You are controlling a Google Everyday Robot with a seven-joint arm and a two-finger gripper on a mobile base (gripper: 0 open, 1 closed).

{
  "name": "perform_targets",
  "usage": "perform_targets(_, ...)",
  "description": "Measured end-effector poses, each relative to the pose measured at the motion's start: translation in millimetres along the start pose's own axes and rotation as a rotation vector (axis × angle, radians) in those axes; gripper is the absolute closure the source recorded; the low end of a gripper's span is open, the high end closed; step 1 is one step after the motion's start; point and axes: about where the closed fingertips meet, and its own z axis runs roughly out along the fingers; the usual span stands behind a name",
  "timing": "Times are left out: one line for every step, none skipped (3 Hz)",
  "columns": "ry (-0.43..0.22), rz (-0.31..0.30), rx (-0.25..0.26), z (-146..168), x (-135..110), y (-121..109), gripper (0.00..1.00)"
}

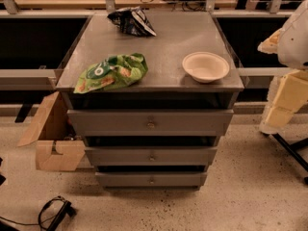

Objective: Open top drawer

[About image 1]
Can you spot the grey middle drawer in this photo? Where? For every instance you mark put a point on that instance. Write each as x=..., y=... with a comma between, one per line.
x=151, y=155

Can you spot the dark blue chip bag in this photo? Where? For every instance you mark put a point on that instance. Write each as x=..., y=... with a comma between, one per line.
x=132, y=21

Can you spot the green chip bag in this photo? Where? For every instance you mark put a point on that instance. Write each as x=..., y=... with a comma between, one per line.
x=115, y=72

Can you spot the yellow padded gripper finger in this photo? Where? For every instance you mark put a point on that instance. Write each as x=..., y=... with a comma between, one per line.
x=271, y=44

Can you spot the grey drawer cabinet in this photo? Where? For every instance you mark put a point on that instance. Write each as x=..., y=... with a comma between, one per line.
x=166, y=85

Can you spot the grey top drawer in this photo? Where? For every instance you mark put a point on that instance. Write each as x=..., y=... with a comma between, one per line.
x=90, y=123

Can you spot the grey drawer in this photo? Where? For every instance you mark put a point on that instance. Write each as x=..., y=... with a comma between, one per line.
x=90, y=123
x=151, y=155
x=114, y=180

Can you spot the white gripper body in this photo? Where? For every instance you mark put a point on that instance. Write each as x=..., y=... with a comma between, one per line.
x=295, y=40

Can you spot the white paper bowl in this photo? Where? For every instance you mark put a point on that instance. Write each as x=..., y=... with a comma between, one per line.
x=205, y=67

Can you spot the black stand legs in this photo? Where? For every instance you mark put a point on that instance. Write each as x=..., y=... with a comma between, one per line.
x=292, y=149

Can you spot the open cardboard box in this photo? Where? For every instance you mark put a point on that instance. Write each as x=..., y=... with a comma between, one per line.
x=57, y=146

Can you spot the grey bottom drawer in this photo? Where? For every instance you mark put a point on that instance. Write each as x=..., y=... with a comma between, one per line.
x=114, y=180

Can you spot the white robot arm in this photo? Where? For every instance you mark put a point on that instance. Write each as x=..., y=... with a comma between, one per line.
x=293, y=47

